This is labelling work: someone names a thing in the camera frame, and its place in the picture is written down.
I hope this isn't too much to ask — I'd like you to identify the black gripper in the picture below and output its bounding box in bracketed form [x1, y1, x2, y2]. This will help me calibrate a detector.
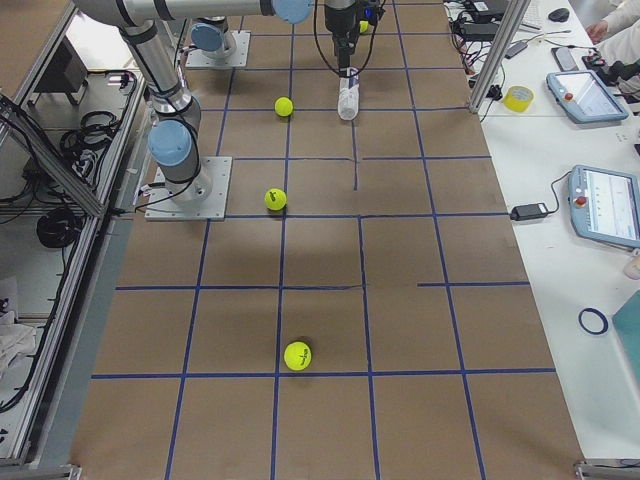
[332, 30, 355, 78]

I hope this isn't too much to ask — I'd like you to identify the clear tennis ball can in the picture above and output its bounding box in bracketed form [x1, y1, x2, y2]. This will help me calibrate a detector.
[337, 67, 359, 121]

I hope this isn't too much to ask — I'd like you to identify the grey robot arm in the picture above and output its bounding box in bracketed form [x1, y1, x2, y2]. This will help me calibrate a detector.
[318, 1, 360, 78]
[75, 1, 311, 203]

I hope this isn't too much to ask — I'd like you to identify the tennis ball centre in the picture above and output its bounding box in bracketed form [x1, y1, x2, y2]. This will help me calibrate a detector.
[274, 96, 294, 118]

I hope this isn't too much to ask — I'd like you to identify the tennis ball lower right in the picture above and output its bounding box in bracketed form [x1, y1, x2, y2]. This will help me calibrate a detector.
[264, 188, 287, 212]

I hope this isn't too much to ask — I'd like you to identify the yellow tape roll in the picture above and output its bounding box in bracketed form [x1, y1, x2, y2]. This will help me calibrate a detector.
[503, 85, 534, 113]

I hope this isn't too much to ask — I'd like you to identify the black smartphone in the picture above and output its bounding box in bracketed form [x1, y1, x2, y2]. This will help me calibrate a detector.
[551, 47, 579, 72]

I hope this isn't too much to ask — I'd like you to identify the black computer mouse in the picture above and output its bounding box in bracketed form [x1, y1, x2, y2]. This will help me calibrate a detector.
[547, 8, 570, 23]

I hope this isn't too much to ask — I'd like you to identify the black power brick right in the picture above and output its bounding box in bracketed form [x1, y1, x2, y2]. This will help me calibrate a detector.
[509, 203, 550, 221]

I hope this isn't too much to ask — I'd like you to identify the far teach pendant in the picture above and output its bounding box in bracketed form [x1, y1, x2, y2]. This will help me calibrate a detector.
[546, 70, 628, 124]

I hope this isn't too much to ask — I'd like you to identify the teach pendant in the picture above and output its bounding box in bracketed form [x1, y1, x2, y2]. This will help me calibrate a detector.
[568, 165, 639, 249]
[546, 70, 628, 124]

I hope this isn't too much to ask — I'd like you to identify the brown paper table mat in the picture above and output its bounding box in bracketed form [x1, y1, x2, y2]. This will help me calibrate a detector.
[70, 1, 580, 479]

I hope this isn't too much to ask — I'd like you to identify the near teach pendant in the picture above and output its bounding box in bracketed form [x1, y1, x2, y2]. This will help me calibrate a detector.
[568, 165, 639, 249]

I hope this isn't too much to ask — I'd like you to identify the teal box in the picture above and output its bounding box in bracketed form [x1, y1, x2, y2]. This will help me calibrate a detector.
[613, 290, 640, 381]

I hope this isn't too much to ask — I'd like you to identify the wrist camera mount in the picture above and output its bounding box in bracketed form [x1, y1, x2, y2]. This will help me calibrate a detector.
[359, 0, 385, 27]

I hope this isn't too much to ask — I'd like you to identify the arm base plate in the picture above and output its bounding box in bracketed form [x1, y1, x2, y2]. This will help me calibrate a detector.
[144, 156, 232, 221]
[185, 28, 251, 70]

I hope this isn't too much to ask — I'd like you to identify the aluminium frame post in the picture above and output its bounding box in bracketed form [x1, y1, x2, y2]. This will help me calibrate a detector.
[468, 0, 530, 113]

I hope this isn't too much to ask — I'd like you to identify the blue tape ring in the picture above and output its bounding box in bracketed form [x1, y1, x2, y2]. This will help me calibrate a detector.
[578, 307, 609, 336]

